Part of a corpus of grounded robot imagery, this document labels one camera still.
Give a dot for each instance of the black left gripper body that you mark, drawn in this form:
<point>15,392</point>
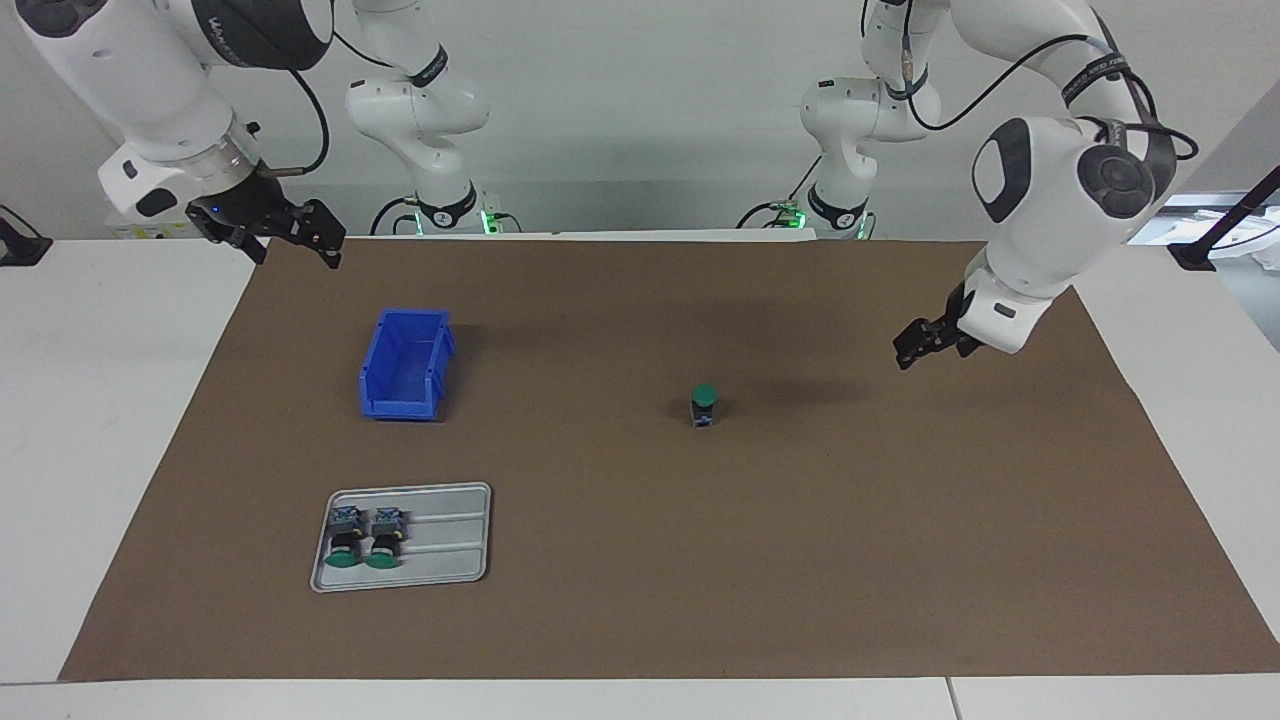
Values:
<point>952,320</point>

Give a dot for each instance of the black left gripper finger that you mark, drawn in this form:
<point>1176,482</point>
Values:
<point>915,345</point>
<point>968,348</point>

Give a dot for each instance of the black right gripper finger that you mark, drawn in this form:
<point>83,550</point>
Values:
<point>328,235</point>
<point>255,250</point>

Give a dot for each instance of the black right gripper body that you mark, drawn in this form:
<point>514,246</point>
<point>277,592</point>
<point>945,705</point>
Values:
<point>250,215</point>

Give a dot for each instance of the green push button switch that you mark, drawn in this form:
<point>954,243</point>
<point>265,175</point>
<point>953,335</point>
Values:
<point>385,540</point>
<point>705,400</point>
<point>345,540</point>

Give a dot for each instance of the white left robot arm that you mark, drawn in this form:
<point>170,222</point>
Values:
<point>1050,200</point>

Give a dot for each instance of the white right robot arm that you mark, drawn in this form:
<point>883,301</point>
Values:
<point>150,90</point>

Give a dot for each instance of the white cardboard box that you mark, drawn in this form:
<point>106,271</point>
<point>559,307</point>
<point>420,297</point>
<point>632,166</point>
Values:
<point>125,228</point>

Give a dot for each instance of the blue plastic storage bin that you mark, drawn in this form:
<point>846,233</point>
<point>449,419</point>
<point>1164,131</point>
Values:
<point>400,385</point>

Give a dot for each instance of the black table clamp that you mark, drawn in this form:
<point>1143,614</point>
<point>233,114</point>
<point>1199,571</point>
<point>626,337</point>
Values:
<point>20,245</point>

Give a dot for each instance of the brown paper table mat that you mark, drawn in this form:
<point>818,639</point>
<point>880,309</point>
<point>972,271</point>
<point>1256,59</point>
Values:
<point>750,560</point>

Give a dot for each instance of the grey metal tray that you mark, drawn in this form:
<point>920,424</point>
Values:
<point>450,540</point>

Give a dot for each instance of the black camera stand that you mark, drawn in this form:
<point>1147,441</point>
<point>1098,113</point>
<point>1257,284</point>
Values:
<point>1225,225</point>

